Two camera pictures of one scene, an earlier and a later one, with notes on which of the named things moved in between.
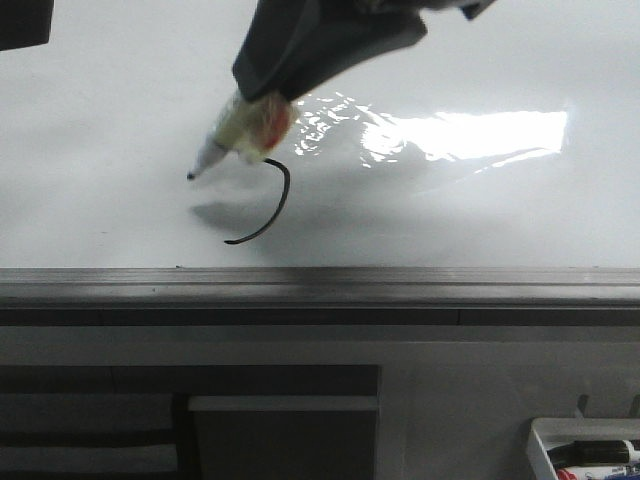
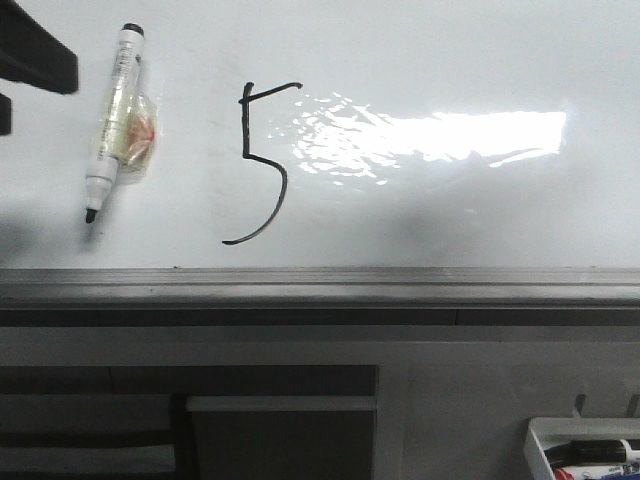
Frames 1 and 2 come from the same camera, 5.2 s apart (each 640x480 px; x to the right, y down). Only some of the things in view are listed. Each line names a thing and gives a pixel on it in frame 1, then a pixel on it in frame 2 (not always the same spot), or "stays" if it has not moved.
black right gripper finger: (25, 23) -> (5, 115)
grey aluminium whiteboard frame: (319, 296) stays
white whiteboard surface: (510, 140) stays
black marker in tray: (589, 452) stays
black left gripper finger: (288, 44) -> (30, 55)
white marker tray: (550, 433) stays
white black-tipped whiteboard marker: (254, 130) -> (129, 133)
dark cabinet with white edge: (285, 437) stays
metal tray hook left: (581, 403) stays
